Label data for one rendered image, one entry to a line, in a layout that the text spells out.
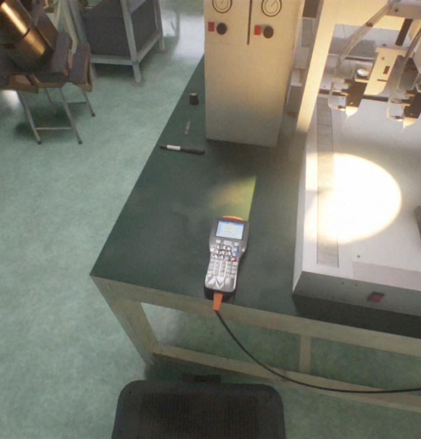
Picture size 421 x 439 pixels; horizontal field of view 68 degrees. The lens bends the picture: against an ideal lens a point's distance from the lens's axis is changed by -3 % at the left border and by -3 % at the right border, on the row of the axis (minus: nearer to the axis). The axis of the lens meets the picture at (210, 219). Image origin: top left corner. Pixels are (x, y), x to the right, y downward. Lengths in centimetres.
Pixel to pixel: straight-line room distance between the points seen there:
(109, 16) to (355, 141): 236
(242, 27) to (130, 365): 125
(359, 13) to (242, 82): 31
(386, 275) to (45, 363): 133
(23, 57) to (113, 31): 245
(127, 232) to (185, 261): 17
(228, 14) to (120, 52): 222
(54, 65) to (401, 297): 70
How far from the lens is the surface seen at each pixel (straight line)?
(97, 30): 302
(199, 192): 86
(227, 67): 90
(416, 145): 99
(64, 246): 182
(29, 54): 53
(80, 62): 55
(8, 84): 60
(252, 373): 126
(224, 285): 66
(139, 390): 115
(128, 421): 114
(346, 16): 79
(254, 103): 93
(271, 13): 83
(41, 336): 162
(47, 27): 54
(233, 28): 85
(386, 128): 101
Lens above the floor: 137
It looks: 51 degrees down
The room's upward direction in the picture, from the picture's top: 1 degrees counter-clockwise
